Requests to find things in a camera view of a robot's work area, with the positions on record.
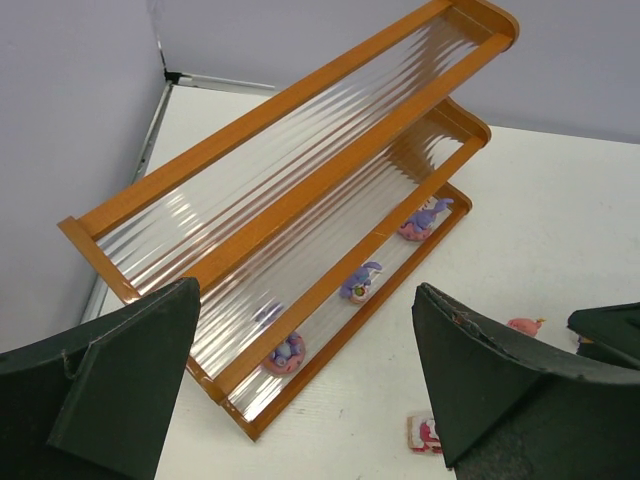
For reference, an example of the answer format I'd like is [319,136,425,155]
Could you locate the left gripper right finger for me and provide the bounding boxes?
[412,284,639,479]

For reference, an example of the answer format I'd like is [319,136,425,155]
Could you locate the pink ice cream toy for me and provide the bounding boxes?
[506,317,546,338]

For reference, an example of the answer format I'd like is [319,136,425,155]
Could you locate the red strawberry cake toy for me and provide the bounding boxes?
[407,410,443,454]

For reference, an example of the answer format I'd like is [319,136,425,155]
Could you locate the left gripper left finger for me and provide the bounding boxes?
[1,278,201,479]

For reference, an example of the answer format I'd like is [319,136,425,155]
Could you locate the small purple bunny toy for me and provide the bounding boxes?
[339,261,382,304]

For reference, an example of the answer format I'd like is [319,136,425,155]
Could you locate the purple bunny sitting donut toy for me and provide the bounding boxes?
[254,302,306,376]

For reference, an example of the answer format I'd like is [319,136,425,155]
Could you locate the orange three-tier acrylic shelf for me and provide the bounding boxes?
[59,1,520,439]

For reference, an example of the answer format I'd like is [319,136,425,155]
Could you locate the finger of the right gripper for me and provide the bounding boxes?
[567,303,639,370]

